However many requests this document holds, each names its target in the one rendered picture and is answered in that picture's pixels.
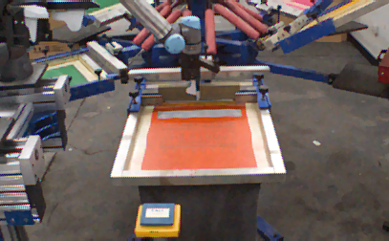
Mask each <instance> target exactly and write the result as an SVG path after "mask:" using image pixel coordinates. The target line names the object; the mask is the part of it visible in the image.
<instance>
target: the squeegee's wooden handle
mask: <svg viewBox="0 0 389 241"><path fill-rule="evenodd" d="M190 86H191V84H166V85H158V95H162V99H163V102H165V101H166V100H181V99H197V95H190V94H188V93H187V92H186V89H187V88H188V87H190ZM200 90H201V97H200V98H199V99H233V100H235V95H236V93H240V83H200Z"/></svg>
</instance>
